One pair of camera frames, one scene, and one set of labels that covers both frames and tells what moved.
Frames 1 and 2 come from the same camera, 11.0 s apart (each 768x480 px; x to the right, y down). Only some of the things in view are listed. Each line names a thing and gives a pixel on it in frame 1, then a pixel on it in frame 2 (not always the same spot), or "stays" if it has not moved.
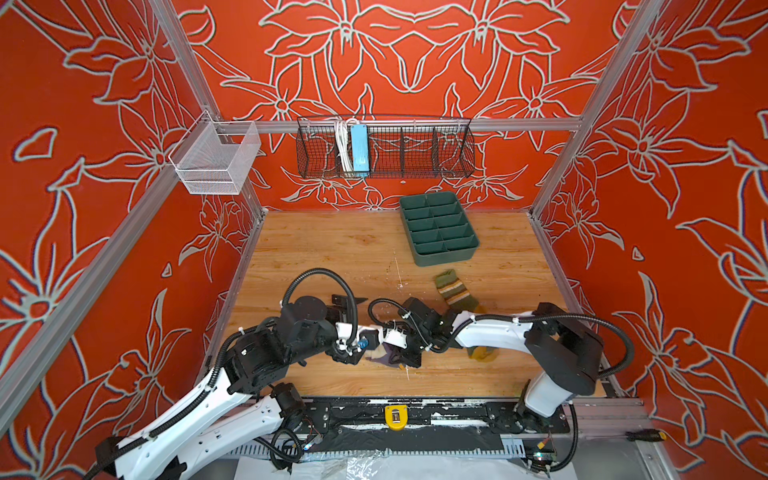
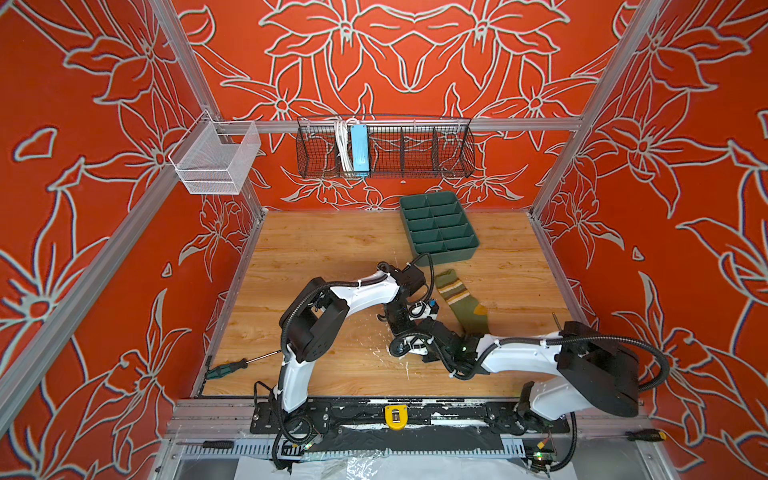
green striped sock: (457, 295) stays
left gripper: (341, 351) → (399, 329)
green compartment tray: (437, 228) stays
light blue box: (361, 167) stays
